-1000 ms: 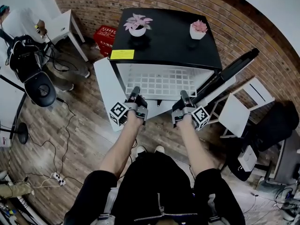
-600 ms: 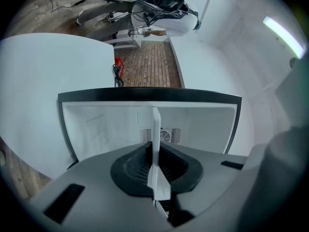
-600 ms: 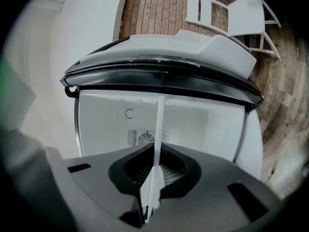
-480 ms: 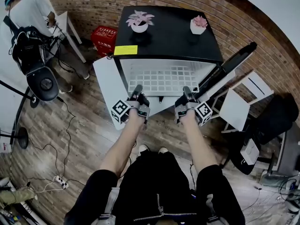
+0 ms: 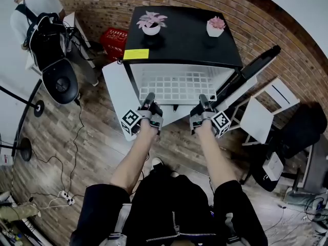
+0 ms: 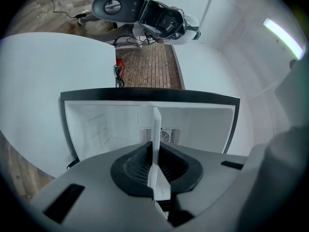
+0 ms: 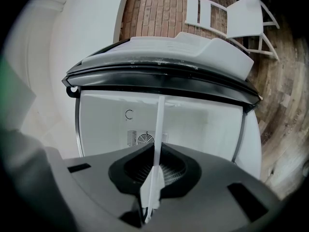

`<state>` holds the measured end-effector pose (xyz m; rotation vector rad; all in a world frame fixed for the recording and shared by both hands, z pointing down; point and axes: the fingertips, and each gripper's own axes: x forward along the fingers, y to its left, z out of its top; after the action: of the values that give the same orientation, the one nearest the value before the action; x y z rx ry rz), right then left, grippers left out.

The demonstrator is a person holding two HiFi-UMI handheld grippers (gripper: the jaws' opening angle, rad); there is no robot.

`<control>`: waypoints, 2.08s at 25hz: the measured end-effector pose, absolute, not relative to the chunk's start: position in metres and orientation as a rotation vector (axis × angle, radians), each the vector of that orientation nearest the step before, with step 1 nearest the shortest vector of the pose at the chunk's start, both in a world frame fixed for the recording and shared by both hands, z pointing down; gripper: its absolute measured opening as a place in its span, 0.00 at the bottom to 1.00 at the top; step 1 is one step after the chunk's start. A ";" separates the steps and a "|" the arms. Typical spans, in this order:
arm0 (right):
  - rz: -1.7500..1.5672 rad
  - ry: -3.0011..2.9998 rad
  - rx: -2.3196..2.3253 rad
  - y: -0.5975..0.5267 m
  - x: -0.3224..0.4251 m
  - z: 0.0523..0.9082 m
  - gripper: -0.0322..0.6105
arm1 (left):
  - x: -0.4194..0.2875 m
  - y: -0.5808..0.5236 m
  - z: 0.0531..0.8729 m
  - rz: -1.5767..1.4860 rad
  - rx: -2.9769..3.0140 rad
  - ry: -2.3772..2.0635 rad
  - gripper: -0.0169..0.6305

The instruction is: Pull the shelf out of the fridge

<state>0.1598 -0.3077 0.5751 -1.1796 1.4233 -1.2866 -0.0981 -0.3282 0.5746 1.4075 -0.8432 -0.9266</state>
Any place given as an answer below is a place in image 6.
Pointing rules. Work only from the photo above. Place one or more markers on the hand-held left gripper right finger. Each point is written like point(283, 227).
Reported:
point(212, 173)

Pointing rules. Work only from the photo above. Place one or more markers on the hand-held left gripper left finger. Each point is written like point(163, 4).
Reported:
point(96, 192)

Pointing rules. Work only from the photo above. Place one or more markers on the black mini fridge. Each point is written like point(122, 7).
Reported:
point(108, 124)

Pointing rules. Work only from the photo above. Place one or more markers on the white table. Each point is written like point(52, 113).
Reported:
point(48, 81)

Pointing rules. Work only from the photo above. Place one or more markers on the red crate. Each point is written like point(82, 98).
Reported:
point(120, 65)

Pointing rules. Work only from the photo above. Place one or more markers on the ceiling light strip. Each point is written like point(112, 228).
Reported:
point(282, 36)

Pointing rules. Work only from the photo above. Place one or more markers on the black backpack rig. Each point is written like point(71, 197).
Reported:
point(164, 20)

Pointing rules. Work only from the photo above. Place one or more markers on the black oval shell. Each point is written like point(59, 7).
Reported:
point(125, 8)

